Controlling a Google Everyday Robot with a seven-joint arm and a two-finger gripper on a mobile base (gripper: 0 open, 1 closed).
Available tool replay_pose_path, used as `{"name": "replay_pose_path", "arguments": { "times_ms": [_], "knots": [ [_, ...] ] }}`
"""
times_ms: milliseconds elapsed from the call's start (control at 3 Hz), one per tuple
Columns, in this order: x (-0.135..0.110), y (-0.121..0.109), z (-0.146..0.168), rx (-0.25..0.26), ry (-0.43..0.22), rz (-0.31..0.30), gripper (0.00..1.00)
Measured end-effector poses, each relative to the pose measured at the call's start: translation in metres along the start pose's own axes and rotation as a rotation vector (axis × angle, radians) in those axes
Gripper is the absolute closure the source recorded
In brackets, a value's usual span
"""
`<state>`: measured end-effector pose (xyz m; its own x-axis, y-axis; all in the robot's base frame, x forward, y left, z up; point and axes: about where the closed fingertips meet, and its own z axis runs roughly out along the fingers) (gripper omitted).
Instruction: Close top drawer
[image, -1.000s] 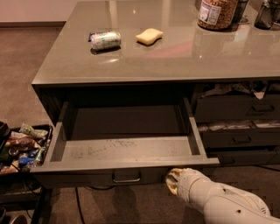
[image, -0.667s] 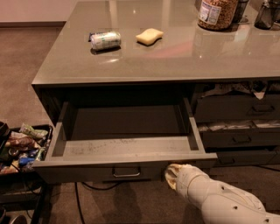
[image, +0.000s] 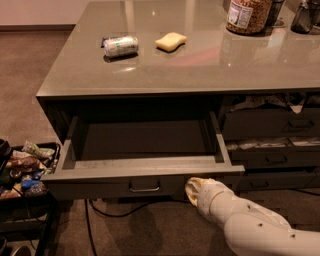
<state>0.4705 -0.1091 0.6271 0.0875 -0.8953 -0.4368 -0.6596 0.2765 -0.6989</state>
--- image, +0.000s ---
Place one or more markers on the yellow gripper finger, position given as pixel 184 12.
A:
pixel 192 192
pixel 199 182

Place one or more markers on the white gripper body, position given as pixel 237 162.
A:
pixel 209 194

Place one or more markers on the grey drawer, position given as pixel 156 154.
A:
pixel 98 160

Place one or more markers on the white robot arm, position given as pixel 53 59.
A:
pixel 249 228

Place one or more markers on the bottom right drawer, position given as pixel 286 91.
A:
pixel 272 181

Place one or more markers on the top right drawer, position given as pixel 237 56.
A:
pixel 261 123

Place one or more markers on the middle right drawer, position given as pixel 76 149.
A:
pixel 284 157

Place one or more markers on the grey counter cabinet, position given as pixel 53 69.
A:
pixel 204 75

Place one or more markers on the yellow sponge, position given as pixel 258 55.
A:
pixel 170 41

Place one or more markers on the silver green soda can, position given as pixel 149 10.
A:
pixel 120 46

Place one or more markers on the blue snack packet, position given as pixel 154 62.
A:
pixel 27 184

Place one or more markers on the black snack tray cart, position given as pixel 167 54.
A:
pixel 27 208

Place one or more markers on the green snack packet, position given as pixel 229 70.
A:
pixel 36 151

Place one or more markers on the large jar of nuts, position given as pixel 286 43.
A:
pixel 247 17

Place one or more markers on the dark glass container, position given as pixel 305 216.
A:
pixel 274 12

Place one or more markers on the dark metal appliance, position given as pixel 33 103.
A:
pixel 306 17

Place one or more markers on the silver drawer handle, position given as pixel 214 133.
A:
pixel 144 185

